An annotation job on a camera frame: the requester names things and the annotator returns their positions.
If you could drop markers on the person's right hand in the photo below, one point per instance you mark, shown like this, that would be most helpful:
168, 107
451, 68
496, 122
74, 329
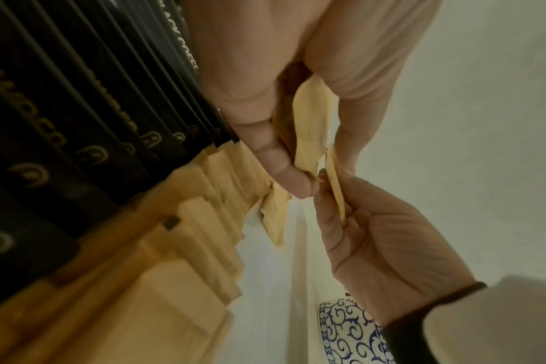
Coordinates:
390, 256

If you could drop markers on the person's left hand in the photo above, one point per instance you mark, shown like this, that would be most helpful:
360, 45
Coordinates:
250, 60

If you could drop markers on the tan paper sachet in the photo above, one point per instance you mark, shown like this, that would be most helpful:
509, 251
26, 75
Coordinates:
311, 128

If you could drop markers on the person's right forearm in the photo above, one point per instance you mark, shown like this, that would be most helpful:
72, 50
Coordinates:
489, 327

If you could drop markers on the black wrist band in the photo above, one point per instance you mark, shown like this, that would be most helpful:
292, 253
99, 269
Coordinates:
435, 301

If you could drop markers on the blue and white patterned cup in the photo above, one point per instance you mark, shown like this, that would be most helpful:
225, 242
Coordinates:
349, 334

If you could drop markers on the row of black packets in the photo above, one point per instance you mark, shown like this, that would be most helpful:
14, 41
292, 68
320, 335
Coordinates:
75, 117

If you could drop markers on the row of tan packets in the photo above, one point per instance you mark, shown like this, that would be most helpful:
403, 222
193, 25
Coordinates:
156, 270

